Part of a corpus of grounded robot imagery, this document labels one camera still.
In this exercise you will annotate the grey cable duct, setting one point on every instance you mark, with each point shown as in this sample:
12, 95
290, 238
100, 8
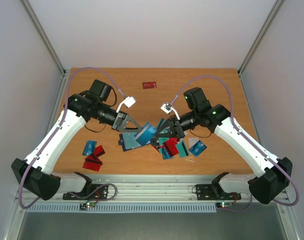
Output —
116, 208

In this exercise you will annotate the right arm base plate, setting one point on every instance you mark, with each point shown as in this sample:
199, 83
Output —
207, 192

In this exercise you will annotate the teal card black stripe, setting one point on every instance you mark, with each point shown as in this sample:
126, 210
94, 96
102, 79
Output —
182, 149

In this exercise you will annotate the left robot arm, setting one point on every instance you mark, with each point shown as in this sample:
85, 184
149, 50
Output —
35, 172

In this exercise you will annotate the blue VIP card right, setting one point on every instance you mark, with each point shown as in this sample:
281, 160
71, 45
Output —
197, 148

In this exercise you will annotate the teal card pile left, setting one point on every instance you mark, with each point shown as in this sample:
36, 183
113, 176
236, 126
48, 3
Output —
161, 140

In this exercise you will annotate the lone red card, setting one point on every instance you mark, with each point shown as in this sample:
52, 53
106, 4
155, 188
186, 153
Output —
149, 85

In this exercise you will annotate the teal card pile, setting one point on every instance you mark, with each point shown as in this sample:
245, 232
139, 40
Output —
162, 125
161, 140

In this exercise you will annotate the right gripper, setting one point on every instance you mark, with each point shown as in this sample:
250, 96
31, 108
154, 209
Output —
175, 127

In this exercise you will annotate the dark blue card holder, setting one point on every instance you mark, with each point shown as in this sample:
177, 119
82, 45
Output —
128, 142

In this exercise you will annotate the red card pile centre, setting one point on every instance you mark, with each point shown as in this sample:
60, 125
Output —
170, 147

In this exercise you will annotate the blue VIP card left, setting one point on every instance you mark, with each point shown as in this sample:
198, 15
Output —
89, 147

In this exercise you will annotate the blue vip card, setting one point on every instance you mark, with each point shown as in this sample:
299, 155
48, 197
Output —
197, 148
89, 147

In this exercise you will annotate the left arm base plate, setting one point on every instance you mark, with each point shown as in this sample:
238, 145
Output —
90, 192

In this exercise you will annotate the teal card top pile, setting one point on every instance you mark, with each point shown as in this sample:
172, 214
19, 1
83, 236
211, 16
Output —
162, 125

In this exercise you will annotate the red card left upper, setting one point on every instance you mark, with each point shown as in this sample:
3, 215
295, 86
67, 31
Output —
98, 152

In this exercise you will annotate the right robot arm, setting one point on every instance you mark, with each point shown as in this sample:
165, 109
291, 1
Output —
270, 173

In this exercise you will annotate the white card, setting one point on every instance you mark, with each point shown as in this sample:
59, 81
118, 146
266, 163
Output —
192, 141

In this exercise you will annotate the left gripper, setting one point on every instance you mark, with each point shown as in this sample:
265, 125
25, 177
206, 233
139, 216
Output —
119, 121

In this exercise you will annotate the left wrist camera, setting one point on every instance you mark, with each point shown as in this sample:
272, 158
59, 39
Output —
128, 102

